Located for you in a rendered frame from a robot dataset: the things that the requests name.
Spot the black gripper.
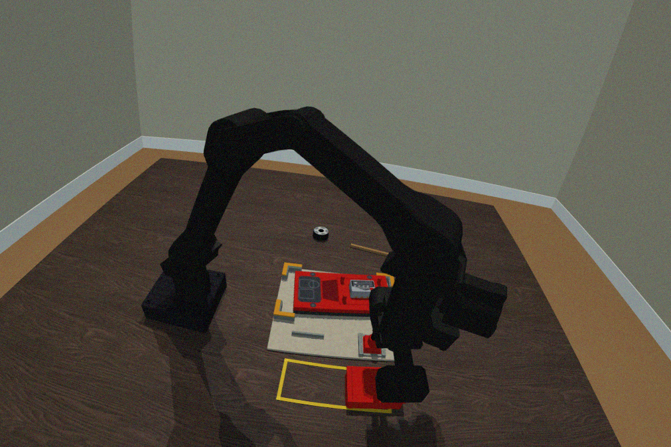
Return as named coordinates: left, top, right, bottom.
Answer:
left=369, top=287, right=433, bottom=403

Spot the black toy car wheel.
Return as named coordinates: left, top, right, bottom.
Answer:
left=313, top=226, right=329, bottom=241

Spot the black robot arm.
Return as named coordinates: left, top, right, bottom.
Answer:
left=160, top=106, right=507, bottom=351

